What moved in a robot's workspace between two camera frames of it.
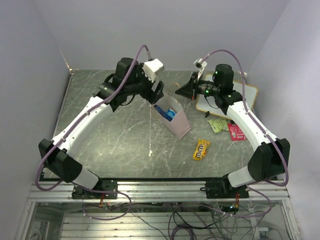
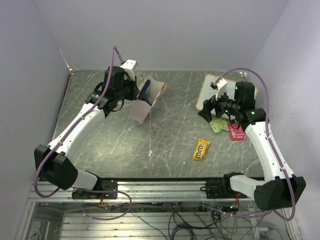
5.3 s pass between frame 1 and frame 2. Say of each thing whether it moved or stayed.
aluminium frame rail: stayed
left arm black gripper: moved
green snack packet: stayed
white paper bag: moved
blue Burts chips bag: moved
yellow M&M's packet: stayed
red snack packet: stayed
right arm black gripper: moved
